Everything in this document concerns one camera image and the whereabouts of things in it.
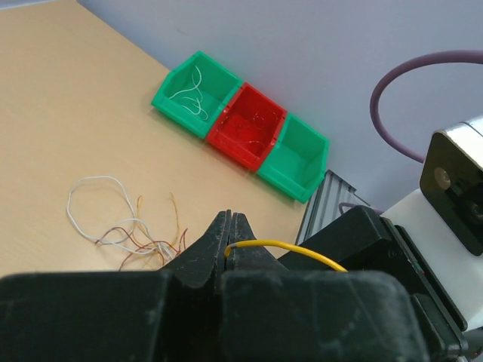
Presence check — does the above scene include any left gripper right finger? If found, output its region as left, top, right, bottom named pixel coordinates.
left=220, top=211, right=430, bottom=361

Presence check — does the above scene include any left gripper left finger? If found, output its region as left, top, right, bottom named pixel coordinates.
left=1, top=211, right=231, bottom=361

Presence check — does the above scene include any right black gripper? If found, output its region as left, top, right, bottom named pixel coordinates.
left=277, top=207, right=469, bottom=361

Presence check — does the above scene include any yellow wire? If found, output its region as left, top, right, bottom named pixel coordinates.
left=223, top=239, right=349, bottom=273

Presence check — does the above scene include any near green plastic bin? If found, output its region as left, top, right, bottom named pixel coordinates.
left=257, top=113, right=330, bottom=204

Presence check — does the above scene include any green plastic bin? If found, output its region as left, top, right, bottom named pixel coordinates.
left=151, top=51, right=242, bottom=139
left=257, top=113, right=330, bottom=204

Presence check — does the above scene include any red plastic bin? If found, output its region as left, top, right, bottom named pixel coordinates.
left=206, top=82, right=288, bottom=172

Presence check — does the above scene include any far green plastic bin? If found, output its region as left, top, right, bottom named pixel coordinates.
left=151, top=51, right=242, bottom=139

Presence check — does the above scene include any aluminium mounting rail frame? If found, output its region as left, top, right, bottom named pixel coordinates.
left=295, top=170, right=370, bottom=244

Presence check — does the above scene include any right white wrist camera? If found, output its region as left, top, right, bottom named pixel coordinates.
left=383, top=117, right=482, bottom=331

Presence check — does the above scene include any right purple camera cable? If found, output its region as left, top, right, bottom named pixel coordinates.
left=337, top=49, right=483, bottom=216

